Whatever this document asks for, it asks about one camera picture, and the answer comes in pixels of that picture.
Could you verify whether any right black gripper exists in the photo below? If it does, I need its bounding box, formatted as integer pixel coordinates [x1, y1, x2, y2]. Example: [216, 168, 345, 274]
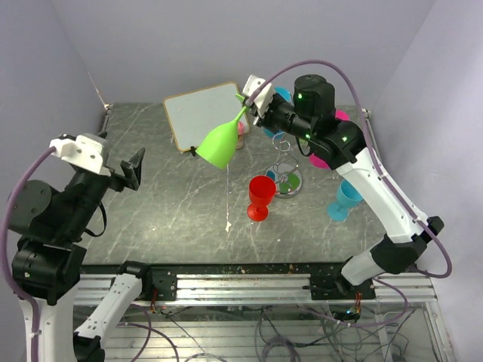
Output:
[249, 93, 315, 142]

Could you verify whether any blue wine glass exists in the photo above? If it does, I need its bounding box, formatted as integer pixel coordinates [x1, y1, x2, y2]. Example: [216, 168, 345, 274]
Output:
[262, 87, 294, 138]
[327, 179, 364, 222]

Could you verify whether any pink wine glass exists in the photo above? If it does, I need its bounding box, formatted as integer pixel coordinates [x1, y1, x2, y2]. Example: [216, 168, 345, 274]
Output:
[309, 109, 352, 171]

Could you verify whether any green wine glass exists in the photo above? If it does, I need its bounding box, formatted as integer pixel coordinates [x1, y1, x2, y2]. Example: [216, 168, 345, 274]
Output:
[195, 94, 248, 170]

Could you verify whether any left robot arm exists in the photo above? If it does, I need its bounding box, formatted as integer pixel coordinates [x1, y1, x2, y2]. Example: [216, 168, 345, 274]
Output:
[1, 150, 154, 361]

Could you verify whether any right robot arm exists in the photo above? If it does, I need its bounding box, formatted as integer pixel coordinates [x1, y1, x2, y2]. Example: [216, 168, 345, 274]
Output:
[243, 75, 445, 299]

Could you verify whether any chrome wine glass rack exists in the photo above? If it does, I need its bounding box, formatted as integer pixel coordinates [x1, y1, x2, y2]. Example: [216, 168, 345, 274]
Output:
[263, 129, 303, 199]

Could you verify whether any red wine glass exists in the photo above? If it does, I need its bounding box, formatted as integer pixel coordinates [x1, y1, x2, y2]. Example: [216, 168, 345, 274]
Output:
[247, 175, 276, 222]

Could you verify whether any small pink bottle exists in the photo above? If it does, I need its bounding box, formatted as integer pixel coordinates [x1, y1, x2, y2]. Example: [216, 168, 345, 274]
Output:
[235, 121, 245, 150]

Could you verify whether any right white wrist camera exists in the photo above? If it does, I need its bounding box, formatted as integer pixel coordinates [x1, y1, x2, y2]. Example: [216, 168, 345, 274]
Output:
[241, 75, 275, 118]

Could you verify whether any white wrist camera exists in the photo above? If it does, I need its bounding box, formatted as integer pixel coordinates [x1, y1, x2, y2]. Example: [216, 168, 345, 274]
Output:
[241, 75, 275, 118]
[49, 133, 110, 176]

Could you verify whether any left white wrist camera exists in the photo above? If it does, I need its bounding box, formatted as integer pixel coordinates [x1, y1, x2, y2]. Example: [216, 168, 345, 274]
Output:
[49, 133, 110, 176]

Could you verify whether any small whiteboard with wooden frame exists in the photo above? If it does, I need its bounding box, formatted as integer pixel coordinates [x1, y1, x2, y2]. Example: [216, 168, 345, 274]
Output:
[163, 81, 242, 152]

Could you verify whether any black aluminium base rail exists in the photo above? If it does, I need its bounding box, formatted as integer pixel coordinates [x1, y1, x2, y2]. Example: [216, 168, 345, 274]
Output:
[75, 263, 378, 302]

